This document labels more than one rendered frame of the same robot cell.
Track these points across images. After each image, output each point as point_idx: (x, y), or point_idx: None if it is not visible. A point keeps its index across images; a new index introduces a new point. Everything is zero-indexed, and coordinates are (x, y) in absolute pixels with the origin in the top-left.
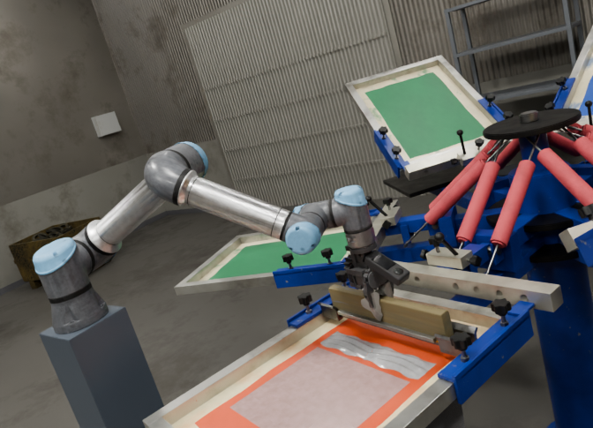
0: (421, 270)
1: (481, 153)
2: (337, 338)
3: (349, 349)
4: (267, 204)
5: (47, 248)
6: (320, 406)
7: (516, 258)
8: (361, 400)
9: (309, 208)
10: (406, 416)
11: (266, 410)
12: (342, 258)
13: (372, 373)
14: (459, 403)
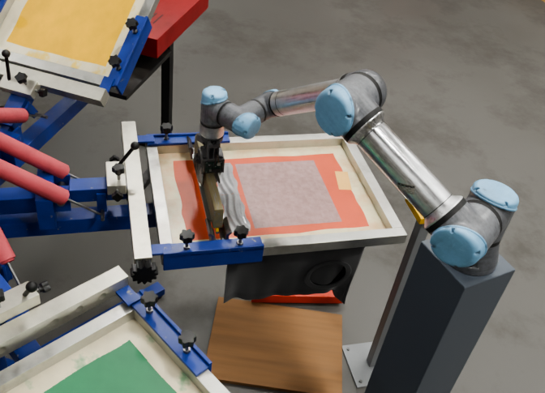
0: (139, 192)
1: None
2: (237, 222)
3: (238, 207)
4: (289, 88)
5: (503, 192)
6: (289, 183)
7: None
8: (267, 172)
9: (250, 104)
10: (263, 138)
11: (320, 202)
12: (97, 358)
13: (245, 181)
14: None
